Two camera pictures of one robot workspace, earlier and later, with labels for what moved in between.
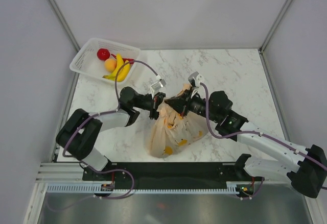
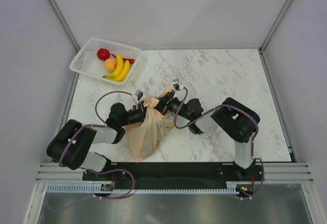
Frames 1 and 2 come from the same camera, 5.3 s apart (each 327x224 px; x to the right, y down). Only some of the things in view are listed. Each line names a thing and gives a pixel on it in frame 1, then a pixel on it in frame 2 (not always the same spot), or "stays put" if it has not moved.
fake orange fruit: x=110 y=64 stays put
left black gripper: x=157 y=101 to x=142 y=110
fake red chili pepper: x=124 y=59 stays put
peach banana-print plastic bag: x=170 y=131 to x=145 y=136
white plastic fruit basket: x=87 y=61 stays put
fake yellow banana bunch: x=123 y=72 stays put
